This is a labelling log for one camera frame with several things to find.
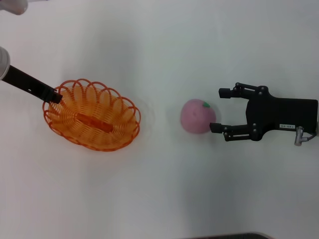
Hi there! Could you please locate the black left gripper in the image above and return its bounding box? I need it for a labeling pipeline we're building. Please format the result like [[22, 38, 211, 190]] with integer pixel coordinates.
[[1, 65, 63, 105]]

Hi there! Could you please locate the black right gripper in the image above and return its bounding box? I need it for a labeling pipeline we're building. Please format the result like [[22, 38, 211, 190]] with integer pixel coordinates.
[[209, 82, 319, 142]]

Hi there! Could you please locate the pink plush peach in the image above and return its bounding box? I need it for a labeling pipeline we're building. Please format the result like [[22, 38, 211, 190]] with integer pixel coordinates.
[[179, 98, 216, 135]]

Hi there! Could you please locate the orange plastic wire basket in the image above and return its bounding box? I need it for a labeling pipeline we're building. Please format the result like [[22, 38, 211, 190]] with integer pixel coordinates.
[[42, 78, 142, 152]]

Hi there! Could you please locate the dark robot torso edge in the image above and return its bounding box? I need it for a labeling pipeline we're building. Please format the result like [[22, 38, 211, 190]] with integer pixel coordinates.
[[194, 232, 274, 239]]

